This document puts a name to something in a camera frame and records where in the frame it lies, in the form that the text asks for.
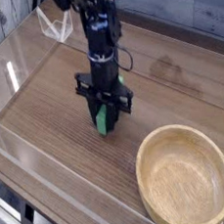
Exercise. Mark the clear acrylic enclosure wall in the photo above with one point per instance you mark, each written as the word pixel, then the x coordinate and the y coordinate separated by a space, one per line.
pixel 88 176

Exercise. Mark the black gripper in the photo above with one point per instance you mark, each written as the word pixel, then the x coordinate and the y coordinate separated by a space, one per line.
pixel 103 78

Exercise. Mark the green rectangular stick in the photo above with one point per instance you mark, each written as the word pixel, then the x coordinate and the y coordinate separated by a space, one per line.
pixel 121 103

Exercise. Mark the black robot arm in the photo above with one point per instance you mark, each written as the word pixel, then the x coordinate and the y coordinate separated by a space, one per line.
pixel 100 23

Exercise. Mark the clear acrylic corner bracket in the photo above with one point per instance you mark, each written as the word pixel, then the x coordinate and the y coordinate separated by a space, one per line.
pixel 57 30

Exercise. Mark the wooden bowl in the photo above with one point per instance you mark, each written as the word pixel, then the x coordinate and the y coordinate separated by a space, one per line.
pixel 180 176

